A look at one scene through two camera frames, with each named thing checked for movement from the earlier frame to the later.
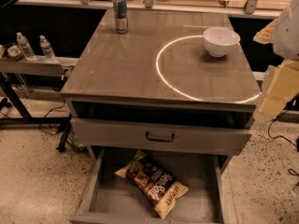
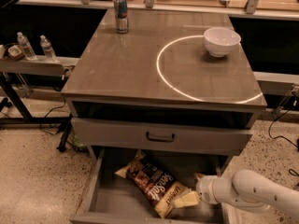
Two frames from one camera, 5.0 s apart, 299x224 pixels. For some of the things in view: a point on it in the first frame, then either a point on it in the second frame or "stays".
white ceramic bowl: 220,41 stays
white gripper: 288,35 → 205,187
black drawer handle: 160,139 stays
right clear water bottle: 47,48 stays
